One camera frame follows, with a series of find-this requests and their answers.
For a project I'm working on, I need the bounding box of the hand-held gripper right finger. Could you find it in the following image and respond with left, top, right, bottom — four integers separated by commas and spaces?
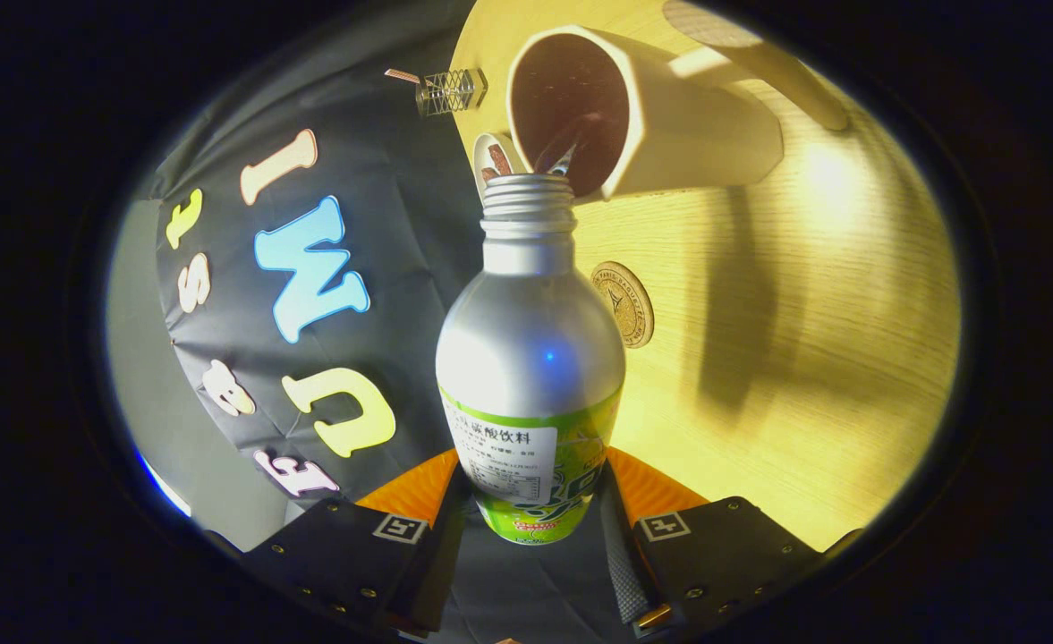
594, 445, 824, 640

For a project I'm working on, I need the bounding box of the wire mesh holder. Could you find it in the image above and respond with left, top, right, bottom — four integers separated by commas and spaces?
415, 68, 488, 118

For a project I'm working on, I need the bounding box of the cream cup with wooden handle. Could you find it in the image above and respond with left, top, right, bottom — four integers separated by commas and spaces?
505, 0, 852, 202

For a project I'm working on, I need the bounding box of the round cork coaster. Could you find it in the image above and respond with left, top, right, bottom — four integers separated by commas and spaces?
590, 261, 656, 350

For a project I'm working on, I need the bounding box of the white oval plate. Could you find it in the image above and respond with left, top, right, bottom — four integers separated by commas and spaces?
472, 132, 527, 189

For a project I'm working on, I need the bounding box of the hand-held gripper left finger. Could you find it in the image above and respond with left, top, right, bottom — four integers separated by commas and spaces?
242, 447, 471, 640

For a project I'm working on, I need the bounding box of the silver green juice bottle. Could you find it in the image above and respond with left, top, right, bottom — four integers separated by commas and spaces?
435, 174, 626, 546

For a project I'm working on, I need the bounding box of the wooden table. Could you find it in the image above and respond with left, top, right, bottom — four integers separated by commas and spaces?
448, 0, 963, 553

